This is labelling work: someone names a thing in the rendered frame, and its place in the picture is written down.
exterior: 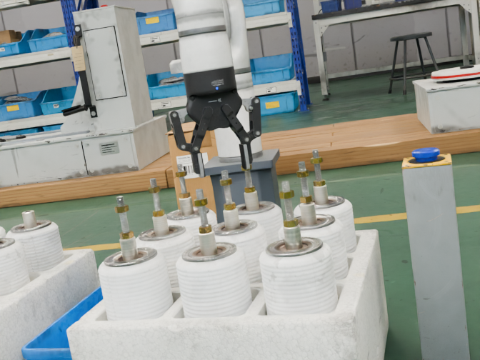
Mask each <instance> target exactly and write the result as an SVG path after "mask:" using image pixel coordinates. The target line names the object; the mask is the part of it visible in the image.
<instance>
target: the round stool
mask: <svg viewBox="0 0 480 360"><path fill-rule="evenodd" d="M427 36H432V32H431V31H428V32H423V33H418V34H409V35H404V36H395V37H391V38H390V41H396V46H395V51H394V60H393V66H392V71H391V77H390V78H389V80H391V81H390V86H389V92H388V94H391V91H392V84H393V81H396V80H404V90H403V95H406V80H407V79H416V78H421V77H423V78H424V79H426V77H427V76H431V73H432V72H435V71H425V69H424V63H423V59H422V55H421V49H420V45H419V38H424V40H425V42H426V45H427V47H428V50H429V53H430V55H431V58H432V61H433V63H434V66H435V69H436V71H439V69H438V66H437V64H436V61H435V58H434V55H433V53H432V50H431V47H430V45H429V42H428V39H427ZM409 39H416V44H417V48H418V52H419V58H420V62H421V67H422V71H423V72H419V73H412V74H406V40H409ZM399 41H404V75H399V76H394V69H395V64H396V55H397V49H398V44H399ZM419 74H423V75H420V76H413V75H419ZM407 76H409V77H407ZM400 77H402V78H400Z"/></svg>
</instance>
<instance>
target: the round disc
mask: <svg viewBox="0 0 480 360"><path fill-rule="evenodd" d="M431 78H432V80H433V81H443V82H456V81H469V80H474V79H480V64H479V65H467V66H460V67H456V68H452V69H444V70H440V71H435V72H432V73H431Z"/></svg>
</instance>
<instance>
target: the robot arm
mask: <svg viewBox="0 0 480 360"><path fill-rule="evenodd" d="M171 2H172V5H173V8H174V12H175V17H176V25H177V29H178V34H179V50H180V58H181V59H179V60H173V61H171V63H170V64H169V66H170V71H171V74H177V73H182V72H183V75H184V84H185V89H186V97H187V103H186V107H185V108H184V109H179V110H176V111H172V110H171V111H169V112H168V117H169V121H170V124H171V129H172V131H173V135H174V139H175V142H176V146H177V148H178V149H180V150H182V151H188V152H190V154H191V160H192V165H193V170H194V172H195V174H198V175H199V177H200V178H204V177H206V175H205V170H204V162H203V157H202V153H201V152H200V148H201V144H202V141H203V139H204V137H205V134H206V131H213V130H214V132H215V137H216V146H217V151H218V155H219V162H221V163H232V162H240V161H241V164H242V167H243V169H250V165H249V164H252V162H253V159H256V158H259V157H261V156H263V150H262V145H261V102H260V98H258V97H255V96H254V87H253V81H252V76H251V72H250V71H251V67H250V60H249V48H248V42H247V35H246V18H245V15H246V14H245V12H244V4H243V2H242V0H171ZM229 41H230V43H229ZM187 114H188V115H189V116H190V117H191V118H192V119H193V120H194V121H195V122H196V123H195V127H194V130H193V135H192V138H191V142H190V143H187V142H186V139H185V136H184V132H183V129H182V126H181V125H182V124H183V123H184V121H185V119H184V117H185V116H186V115H187ZM202 129H203V130H202Z"/></svg>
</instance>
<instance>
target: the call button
mask: <svg viewBox="0 0 480 360"><path fill-rule="evenodd" d="M439 154H440V150H439V149H438V148H434V147H431V148H422V149H416V150H414V151H412V157H414V158H415V160H416V161H420V162H423V161H433V160H436V159H438V157H437V156H438V155H439Z"/></svg>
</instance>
